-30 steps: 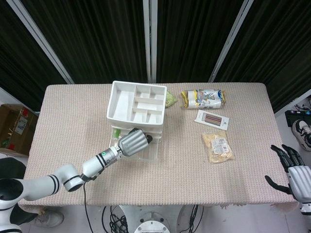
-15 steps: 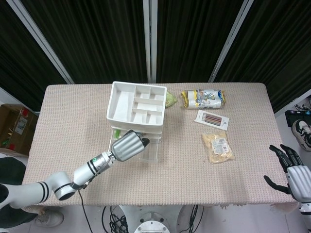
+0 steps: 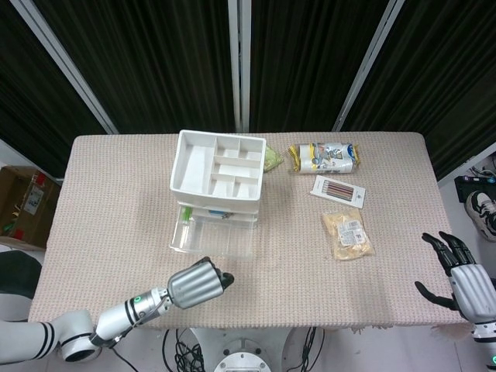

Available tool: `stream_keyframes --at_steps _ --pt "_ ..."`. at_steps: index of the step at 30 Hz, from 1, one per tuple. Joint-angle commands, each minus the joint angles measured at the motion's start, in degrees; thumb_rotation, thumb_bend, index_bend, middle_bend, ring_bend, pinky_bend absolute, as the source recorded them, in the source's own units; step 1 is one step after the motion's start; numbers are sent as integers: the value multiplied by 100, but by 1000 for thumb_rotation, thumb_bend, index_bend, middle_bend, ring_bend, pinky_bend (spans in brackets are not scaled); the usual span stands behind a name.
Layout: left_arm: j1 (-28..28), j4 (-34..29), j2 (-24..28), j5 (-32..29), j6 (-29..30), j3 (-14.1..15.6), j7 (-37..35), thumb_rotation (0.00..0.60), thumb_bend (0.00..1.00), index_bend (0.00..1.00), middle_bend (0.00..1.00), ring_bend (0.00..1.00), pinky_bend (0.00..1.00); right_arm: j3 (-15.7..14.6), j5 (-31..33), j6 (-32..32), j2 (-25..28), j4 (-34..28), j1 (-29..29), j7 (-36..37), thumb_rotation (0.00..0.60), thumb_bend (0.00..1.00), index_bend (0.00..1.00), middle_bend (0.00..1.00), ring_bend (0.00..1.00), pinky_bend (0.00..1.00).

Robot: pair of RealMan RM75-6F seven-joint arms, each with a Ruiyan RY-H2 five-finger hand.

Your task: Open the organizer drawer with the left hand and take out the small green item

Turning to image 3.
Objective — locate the brown cardboard box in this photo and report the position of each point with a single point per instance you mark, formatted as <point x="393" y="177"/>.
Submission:
<point x="23" y="201"/>

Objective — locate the black rounded object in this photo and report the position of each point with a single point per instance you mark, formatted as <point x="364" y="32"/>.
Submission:
<point x="17" y="271"/>

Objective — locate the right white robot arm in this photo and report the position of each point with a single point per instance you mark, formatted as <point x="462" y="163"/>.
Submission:
<point x="486" y="337"/>

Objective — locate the white coloured pencil box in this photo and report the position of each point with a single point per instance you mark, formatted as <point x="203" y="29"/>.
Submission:
<point x="339" y="191"/>

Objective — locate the grey round robot base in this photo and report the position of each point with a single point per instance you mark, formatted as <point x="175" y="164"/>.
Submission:
<point x="240" y="356"/>

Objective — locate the white plastic drawer cabinet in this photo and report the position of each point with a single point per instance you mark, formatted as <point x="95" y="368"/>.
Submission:
<point x="193" y="170"/>

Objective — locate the yellow-green cloth item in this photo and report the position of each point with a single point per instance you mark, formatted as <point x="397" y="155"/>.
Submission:
<point x="272" y="159"/>

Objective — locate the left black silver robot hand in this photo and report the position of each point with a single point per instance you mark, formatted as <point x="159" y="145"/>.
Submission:
<point x="193" y="283"/>

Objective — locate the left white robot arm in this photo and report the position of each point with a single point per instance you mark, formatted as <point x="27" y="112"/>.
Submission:
<point x="112" y="315"/>

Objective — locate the beige woven tablecloth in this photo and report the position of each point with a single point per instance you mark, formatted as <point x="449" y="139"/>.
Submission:
<point x="116" y="232"/>

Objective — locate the blue marker pen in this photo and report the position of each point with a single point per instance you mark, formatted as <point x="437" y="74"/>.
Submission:
<point x="216" y="212"/>

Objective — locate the white black sneaker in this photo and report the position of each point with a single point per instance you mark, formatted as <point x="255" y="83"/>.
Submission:
<point x="482" y="209"/>

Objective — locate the white metal frame post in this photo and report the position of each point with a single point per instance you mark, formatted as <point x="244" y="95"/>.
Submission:
<point x="239" y="66"/>
<point x="66" y="66"/>
<point x="366" y="66"/>

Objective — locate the white yellow blue roll package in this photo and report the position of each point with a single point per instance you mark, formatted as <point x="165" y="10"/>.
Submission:
<point x="329" y="159"/>

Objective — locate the clear bag of beige snack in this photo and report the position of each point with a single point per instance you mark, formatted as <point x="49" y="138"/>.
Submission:
<point x="348" y="232"/>

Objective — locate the green marker pen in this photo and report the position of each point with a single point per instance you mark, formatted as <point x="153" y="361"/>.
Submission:
<point x="186" y="214"/>

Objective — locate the black electronic box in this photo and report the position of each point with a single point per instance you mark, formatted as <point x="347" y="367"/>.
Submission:
<point x="463" y="188"/>

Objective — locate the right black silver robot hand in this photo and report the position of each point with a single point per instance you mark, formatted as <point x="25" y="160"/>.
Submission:
<point x="470" y="286"/>

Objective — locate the black pleated curtain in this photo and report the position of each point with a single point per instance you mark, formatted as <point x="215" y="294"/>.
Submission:
<point x="31" y="97"/>
<point x="445" y="77"/>
<point x="155" y="66"/>
<point x="302" y="66"/>

